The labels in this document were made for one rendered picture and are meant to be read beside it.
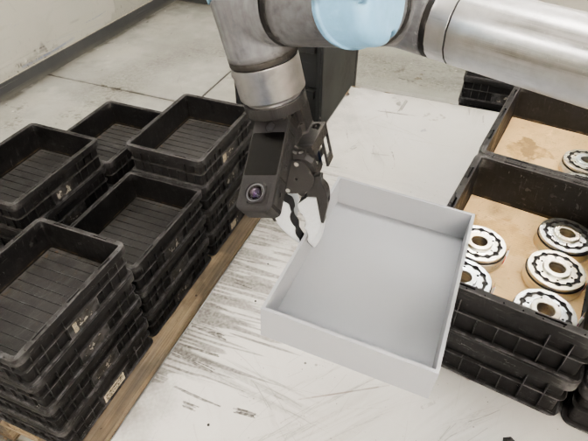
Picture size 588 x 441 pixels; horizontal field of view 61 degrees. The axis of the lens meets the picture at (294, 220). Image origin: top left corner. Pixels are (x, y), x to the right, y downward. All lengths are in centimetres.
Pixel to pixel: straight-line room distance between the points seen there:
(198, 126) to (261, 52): 156
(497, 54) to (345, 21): 15
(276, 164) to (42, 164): 155
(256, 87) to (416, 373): 34
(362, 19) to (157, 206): 151
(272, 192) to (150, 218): 132
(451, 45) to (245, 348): 70
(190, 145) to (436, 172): 94
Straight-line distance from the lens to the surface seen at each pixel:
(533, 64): 51
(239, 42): 53
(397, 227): 76
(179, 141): 200
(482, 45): 52
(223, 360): 101
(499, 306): 85
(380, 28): 45
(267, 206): 53
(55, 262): 161
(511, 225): 115
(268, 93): 54
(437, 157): 154
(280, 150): 56
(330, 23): 45
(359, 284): 67
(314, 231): 64
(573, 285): 103
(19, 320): 150
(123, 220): 185
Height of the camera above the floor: 154
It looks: 42 degrees down
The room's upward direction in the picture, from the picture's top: straight up
